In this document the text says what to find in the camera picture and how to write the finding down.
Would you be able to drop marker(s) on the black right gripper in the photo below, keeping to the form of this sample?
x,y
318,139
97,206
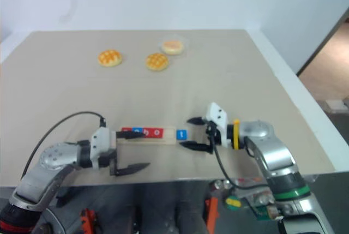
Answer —
x,y
214,137

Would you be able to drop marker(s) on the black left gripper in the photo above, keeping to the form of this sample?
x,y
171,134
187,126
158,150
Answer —
x,y
107,159

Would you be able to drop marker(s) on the blue letter tile t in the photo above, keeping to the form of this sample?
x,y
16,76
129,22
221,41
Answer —
x,y
181,134

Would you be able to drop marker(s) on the red letter tile b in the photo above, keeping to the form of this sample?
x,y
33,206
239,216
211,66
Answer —
x,y
148,133

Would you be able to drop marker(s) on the pale wooden letter tray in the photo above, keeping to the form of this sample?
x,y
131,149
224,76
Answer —
x,y
169,137

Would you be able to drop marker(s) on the red letter tile o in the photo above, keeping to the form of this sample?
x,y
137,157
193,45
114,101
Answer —
x,y
158,132

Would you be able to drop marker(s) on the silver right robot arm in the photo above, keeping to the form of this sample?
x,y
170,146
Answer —
x,y
275,152

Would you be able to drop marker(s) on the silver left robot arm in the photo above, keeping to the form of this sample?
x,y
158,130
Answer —
x,y
51,159

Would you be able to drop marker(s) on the blue letter tile o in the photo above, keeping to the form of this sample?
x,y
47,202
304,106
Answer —
x,y
138,131

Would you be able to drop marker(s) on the red letter tile r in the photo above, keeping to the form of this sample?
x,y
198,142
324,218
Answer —
x,y
126,129

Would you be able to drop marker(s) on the yellow wrist band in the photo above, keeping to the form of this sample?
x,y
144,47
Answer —
x,y
236,134

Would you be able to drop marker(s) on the crosshatched yellow bread bun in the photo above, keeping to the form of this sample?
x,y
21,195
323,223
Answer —
x,y
156,61
110,58

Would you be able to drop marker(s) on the orange upright bar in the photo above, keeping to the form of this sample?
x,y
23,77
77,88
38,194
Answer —
x,y
212,213

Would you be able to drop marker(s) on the orange and black tool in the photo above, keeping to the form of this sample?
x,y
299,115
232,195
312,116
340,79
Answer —
x,y
87,221

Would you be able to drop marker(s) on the clear plastic bread wrapper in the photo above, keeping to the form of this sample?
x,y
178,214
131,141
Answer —
x,y
186,45

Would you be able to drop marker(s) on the pale round bread bun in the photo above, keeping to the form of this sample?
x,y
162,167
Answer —
x,y
172,47

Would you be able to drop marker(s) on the small cardboard box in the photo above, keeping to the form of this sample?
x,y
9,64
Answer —
x,y
335,105

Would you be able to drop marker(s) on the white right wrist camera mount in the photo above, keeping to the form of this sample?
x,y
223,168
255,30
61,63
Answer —
x,y
218,114

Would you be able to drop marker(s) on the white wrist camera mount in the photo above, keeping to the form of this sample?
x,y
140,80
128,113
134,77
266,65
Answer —
x,y
218,114
101,139

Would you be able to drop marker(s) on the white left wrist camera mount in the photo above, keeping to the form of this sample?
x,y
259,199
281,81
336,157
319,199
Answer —
x,y
101,139

